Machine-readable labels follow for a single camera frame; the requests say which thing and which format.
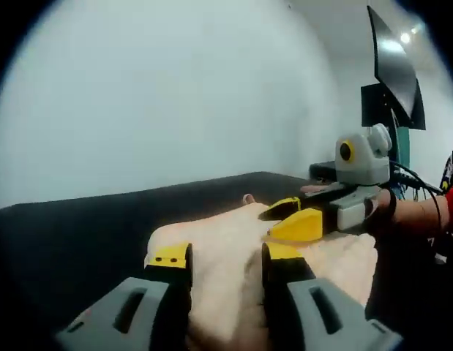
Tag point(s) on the cream white cloth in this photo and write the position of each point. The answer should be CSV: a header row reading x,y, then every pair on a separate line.
x,y
226,263

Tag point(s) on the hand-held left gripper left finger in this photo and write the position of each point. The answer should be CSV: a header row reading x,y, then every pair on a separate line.
x,y
138,311

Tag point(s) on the teal monitor stand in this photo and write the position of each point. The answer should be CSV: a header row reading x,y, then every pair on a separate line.
x,y
403,153

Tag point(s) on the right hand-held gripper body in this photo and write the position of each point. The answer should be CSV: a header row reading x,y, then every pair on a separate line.
x,y
361,161

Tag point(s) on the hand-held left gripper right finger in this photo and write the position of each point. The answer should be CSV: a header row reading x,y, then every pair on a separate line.
x,y
314,311

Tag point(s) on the black square panel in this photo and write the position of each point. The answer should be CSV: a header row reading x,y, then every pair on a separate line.
x,y
374,106

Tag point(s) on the person's right hand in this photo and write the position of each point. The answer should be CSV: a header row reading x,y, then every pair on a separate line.
x,y
380,212

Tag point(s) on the black curved monitor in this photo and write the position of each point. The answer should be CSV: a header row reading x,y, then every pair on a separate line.
x,y
396,69

